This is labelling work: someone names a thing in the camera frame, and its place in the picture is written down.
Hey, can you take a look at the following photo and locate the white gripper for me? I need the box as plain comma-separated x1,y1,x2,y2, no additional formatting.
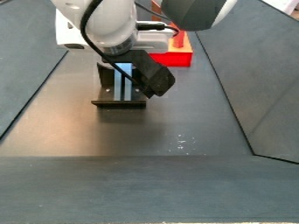
55,10,174,53

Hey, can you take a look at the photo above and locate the blue double-square peg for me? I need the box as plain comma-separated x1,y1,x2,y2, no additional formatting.
114,63,133,101

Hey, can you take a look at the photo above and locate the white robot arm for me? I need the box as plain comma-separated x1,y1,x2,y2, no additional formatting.
51,0,238,55

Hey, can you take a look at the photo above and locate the red peg board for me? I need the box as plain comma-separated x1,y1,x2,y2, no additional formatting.
150,31,193,67

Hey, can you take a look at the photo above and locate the black curved holder stand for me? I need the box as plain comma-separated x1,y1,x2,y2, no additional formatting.
91,64,146,109

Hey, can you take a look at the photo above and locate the black cable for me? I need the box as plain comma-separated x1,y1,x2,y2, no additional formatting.
79,0,182,88

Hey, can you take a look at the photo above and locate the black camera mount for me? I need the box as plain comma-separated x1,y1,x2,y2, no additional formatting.
103,50,175,98

